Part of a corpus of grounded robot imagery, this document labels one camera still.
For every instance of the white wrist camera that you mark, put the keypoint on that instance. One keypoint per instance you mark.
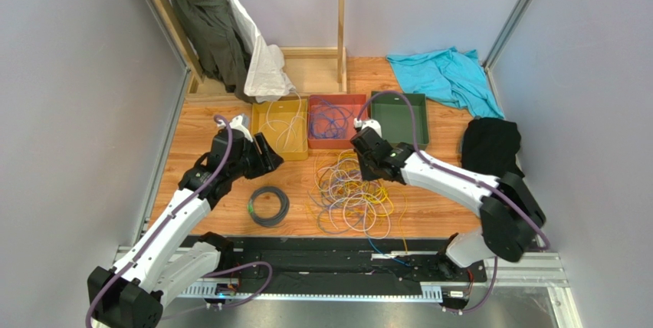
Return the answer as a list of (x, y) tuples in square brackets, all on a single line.
[(360, 125), (241, 123)]

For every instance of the green plastic bin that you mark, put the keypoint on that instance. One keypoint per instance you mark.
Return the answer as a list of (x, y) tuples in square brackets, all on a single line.
[(395, 120)]

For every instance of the aluminium frame rail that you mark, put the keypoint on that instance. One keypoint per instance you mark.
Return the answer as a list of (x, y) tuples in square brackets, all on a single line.
[(535, 270)]

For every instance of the wooden frame stand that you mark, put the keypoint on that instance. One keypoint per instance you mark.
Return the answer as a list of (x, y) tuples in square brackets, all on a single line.
[(310, 33)]

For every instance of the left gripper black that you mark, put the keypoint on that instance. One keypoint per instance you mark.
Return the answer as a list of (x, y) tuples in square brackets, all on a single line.
[(267, 161)]

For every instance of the yellow plastic bin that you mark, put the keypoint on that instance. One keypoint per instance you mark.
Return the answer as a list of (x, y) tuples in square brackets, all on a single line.
[(284, 125)]

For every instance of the white cloth hanging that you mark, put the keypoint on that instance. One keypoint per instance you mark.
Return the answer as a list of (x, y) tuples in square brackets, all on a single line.
[(265, 78)]

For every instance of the red plastic bin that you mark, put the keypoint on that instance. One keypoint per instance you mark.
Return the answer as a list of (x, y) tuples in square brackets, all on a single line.
[(330, 119)]

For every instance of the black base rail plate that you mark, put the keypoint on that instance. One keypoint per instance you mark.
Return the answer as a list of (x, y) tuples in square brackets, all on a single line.
[(342, 266)]

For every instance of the cyan cloth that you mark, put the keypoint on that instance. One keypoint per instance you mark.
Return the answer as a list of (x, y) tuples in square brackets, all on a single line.
[(450, 77)]

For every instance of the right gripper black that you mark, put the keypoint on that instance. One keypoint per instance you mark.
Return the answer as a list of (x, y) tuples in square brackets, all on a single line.
[(364, 152)]

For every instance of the black cloth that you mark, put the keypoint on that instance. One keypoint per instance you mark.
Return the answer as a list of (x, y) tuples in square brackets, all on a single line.
[(490, 146)]

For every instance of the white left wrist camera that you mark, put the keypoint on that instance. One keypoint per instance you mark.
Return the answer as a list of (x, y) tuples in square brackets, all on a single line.
[(241, 123)]

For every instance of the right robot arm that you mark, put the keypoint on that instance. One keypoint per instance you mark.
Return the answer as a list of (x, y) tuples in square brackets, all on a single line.
[(509, 214)]

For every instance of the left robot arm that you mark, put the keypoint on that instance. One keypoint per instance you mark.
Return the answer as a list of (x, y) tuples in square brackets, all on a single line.
[(135, 291)]

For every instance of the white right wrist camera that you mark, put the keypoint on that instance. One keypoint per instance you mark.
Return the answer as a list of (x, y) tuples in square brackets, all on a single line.
[(360, 125)]

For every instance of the olive green cloth hanging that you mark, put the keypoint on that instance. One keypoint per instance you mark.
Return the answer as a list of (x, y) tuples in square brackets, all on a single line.
[(211, 27)]

